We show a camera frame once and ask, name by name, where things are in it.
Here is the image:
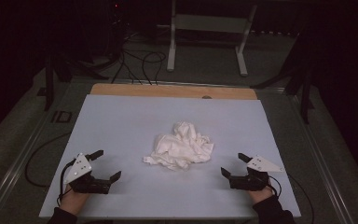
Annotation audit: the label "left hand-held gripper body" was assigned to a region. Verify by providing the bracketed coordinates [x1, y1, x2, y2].
[63, 152, 112, 195]

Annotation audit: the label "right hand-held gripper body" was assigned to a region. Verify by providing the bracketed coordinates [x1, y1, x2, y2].
[228, 154, 285, 191]

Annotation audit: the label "white baby romper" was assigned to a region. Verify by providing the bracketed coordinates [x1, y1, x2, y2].
[143, 120, 215, 172]

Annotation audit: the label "person's right hand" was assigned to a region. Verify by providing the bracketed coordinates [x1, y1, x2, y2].
[248, 185, 275, 205]

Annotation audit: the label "person's left hand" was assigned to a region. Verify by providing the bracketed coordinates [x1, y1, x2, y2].
[58, 185, 90, 216]

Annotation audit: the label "light blue table mat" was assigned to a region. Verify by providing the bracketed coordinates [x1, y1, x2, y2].
[38, 93, 302, 219]

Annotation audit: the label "black floor socket box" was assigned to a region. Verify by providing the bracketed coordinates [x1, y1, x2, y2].
[50, 109, 74, 124]

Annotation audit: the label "black tripod stand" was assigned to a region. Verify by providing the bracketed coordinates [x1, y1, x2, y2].
[36, 50, 110, 112]
[250, 29, 315, 125]

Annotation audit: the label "wooden table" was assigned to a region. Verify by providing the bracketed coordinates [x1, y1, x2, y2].
[89, 82, 258, 101]

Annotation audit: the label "dark equipment rack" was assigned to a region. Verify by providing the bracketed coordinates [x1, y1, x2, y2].
[101, 0, 129, 62]

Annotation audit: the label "white metal stand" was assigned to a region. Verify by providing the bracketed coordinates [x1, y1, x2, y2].
[166, 0, 258, 77]

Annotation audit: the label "left hand-held gripper cable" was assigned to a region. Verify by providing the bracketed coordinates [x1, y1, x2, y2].
[57, 159, 76, 203]

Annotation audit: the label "hand-held gripper cable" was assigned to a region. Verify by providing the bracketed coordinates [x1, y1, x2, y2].
[57, 159, 76, 203]
[268, 173, 315, 224]

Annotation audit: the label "long black floor cable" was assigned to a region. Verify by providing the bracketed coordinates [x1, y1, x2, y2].
[24, 132, 73, 189]

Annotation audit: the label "right hand-held gripper cable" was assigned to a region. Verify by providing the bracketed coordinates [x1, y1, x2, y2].
[268, 173, 315, 224]

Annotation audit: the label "metal floor rail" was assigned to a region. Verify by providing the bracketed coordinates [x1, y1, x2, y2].
[0, 81, 76, 224]
[255, 88, 357, 224]

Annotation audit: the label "tangled black floor cables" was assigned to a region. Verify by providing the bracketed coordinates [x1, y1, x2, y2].
[110, 29, 168, 86]

